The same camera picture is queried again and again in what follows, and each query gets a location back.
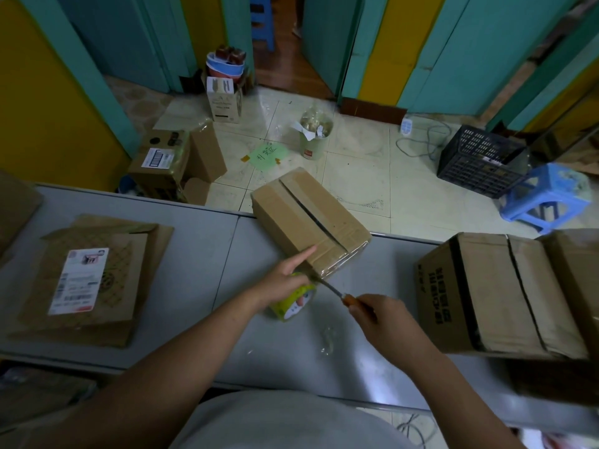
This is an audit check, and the person's right hand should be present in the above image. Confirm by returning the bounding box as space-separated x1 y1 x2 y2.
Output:
348 294 427 370

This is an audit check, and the person's left hand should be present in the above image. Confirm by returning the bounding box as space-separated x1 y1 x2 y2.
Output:
250 245 318 312

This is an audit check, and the orange handled utility knife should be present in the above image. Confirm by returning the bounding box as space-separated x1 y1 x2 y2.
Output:
309 273 363 308

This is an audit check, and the clear packing tape roll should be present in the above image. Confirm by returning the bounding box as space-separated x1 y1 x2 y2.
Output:
270 272 317 321

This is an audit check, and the person's right forearm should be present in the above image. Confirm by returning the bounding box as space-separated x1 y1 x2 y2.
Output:
398 343 525 449

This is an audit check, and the person's left forearm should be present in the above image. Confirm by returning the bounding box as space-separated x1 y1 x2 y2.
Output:
28 290 270 449

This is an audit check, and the crumpled clear tape scrap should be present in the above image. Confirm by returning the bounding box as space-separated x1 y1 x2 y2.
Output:
318 326 338 357

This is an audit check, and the small taped cardboard box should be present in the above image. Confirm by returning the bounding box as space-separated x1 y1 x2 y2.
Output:
251 167 372 279

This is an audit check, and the person's white shirt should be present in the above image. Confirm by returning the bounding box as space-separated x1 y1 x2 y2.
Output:
171 389 422 449

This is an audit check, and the large printed cardboard box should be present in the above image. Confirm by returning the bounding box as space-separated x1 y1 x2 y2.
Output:
415 229 599 361

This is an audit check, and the green waste bin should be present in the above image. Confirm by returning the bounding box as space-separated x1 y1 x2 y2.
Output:
291 109 335 161

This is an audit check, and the green paper note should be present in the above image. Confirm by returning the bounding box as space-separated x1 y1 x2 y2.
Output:
241 141 288 172

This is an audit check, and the black plastic crate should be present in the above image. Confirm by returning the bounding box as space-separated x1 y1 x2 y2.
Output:
436 124 532 199

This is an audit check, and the brown wooden door threshold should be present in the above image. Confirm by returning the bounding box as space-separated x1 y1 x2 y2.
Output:
339 98 408 127

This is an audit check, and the light blue plastic stool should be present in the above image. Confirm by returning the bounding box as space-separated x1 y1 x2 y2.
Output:
499 163 592 235

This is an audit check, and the plain brown paper mailer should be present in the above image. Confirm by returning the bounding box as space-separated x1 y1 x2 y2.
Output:
8 214 175 349

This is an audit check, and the open cardboard box with label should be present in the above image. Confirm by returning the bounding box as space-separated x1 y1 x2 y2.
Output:
127 120 228 206

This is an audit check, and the white printed carton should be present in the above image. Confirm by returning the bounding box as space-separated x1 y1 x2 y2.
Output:
206 75 244 124

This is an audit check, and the stack of plastic basins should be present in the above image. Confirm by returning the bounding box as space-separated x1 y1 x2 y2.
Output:
206 44 248 84

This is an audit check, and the brown mailer with white label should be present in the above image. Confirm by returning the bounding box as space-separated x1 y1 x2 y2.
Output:
18 229 149 329

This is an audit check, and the dark blue plastic stool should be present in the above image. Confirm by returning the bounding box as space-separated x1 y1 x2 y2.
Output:
249 0 276 53

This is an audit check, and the white power cable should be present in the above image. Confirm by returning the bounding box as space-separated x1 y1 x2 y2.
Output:
396 120 454 160

